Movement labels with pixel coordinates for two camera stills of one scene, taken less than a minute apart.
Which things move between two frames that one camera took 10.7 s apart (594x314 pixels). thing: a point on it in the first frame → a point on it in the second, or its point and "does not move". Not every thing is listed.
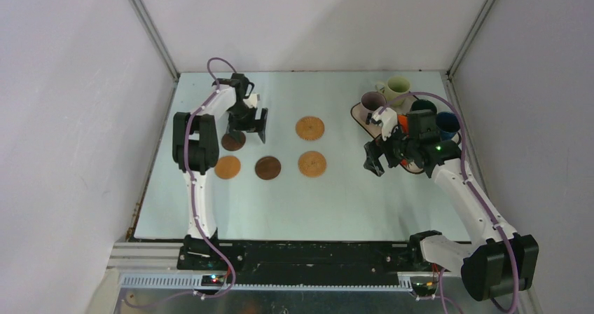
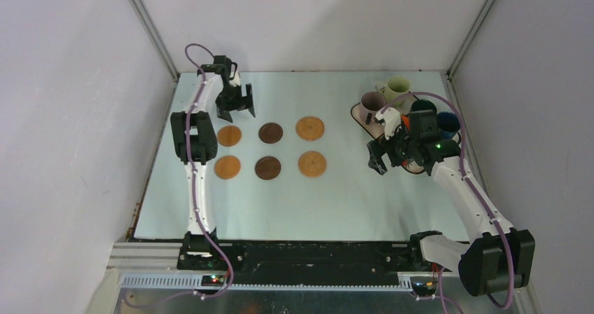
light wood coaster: (228, 167) does not move
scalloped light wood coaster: (309, 127) does not move
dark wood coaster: (230, 144) → (270, 132)
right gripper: (384, 149) does not move
